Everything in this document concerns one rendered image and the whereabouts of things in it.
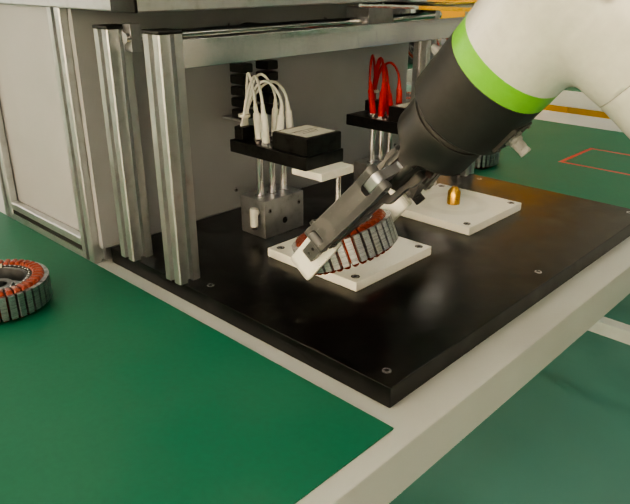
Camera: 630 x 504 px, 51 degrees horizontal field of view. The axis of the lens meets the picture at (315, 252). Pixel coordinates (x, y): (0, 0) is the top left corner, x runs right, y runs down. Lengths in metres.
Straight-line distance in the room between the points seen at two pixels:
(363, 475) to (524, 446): 1.30
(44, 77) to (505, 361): 0.67
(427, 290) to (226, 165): 0.39
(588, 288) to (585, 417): 1.12
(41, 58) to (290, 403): 0.57
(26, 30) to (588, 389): 1.71
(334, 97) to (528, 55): 0.70
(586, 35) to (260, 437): 0.39
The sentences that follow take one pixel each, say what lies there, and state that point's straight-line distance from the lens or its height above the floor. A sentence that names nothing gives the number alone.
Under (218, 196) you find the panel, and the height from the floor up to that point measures 0.80.
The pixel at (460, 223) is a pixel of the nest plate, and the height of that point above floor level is 0.78.
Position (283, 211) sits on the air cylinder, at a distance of 0.92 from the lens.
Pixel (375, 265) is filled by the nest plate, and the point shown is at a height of 0.78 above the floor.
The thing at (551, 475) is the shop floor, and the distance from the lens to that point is 1.76.
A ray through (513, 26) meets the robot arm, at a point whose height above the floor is 1.07.
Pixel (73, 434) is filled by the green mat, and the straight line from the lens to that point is 0.61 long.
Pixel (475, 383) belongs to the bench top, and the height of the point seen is 0.75.
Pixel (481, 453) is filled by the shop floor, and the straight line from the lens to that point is 1.77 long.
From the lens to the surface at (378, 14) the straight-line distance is 1.06.
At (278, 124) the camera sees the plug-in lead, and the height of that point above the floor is 0.92.
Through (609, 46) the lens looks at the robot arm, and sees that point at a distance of 0.46.
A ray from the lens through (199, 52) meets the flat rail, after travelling 0.75.
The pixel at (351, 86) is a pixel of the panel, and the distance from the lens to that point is 1.18.
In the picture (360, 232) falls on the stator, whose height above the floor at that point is 0.87.
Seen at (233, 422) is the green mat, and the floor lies 0.75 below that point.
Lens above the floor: 1.11
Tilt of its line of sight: 23 degrees down
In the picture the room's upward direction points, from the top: straight up
